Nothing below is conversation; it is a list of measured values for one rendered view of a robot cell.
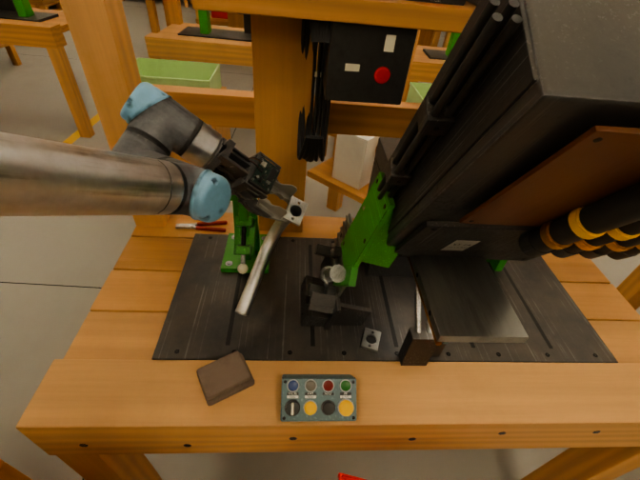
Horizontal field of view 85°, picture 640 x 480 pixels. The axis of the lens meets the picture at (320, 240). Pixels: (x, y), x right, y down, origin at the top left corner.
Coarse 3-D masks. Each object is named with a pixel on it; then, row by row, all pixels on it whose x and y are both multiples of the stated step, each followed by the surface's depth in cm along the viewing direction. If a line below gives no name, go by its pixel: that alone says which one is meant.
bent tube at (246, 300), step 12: (288, 204) 75; (300, 204) 76; (288, 216) 74; (300, 216) 75; (276, 228) 83; (264, 240) 86; (276, 240) 85; (264, 252) 84; (264, 264) 83; (252, 276) 82; (252, 288) 81; (240, 300) 80; (252, 300) 81; (240, 312) 81
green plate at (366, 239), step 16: (368, 208) 72; (384, 208) 64; (352, 224) 79; (368, 224) 70; (384, 224) 65; (352, 240) 76; (368, 240) 68; (384, 240) 70; (352, 256) 74; (368, 256) 73; (384, 256) 73
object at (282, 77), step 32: (64, 0) 72; (96, 0) 72; (96, 32) 75; (128, 32) 82; (256, 32) 77; (288, 32) 77; (96, 64) 80; (128, 64) 83; (256, 64) 81; (288, 64) 81; (96, 96) 84; (128, 96) 84; (256, 96) 86; (288, 96) 86; (256, 128) 91; (288, 128) 91; (288, 160) 98; (160, 224) 111
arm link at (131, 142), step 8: (128, 128) 56; (136, 128) 56; (128, 136) 55; (136, 136) 55; (144, 136) 55; (120, 144) 55; (128, 144) 55; (136, 144) 55; (144, 144) 55; (152, 144) 56; (160, 144) 57; (128, 152) 54; (136, 152) 54; (144, 152) 54; (152, 152) 55; (160, 152) 57; (168, 152) 59
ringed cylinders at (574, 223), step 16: (624, 192) 39; (592, 208) 43; (608, 208) 41; (624, 208) 39; (544, 224) 51; (560, 224) 48; (576, 224) 45; (592, 224) 43; (608, 224) 42; (624, 224) 41; (528, 240) 54; (544, 240) 51; (560, 240) 49; (576, 240) 47; (592, 240) 49; (608, 240) 47; (624, 240) 46; (560, 256) 56; (592, 256) 55; (624, 256) 55
